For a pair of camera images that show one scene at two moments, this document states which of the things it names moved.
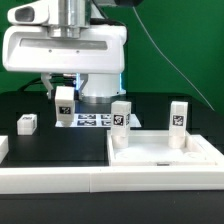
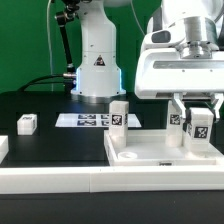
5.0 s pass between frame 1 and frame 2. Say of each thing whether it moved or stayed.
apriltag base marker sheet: stayed
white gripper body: moved
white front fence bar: stayed
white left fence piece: stayed
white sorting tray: stayed
